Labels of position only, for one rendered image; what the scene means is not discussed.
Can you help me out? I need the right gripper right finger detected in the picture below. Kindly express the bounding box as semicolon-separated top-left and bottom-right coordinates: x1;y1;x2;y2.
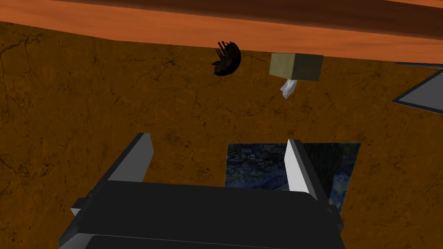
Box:
284;139;329;204

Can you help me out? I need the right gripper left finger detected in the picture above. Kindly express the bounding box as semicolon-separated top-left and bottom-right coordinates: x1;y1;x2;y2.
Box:
97;133;154;183

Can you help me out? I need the dark blue painted book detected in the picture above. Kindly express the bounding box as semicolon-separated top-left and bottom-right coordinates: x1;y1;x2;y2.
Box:
224;142;361;214

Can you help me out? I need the olive tissue box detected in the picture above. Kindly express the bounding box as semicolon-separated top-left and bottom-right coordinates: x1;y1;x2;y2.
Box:
269;52;324;100

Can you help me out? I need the black round brush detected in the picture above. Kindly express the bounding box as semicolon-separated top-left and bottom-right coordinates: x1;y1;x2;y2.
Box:
211;41;242;77

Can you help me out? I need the grey flat panel black frame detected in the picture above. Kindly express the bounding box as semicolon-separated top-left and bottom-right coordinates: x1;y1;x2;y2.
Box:
392;62;443;115

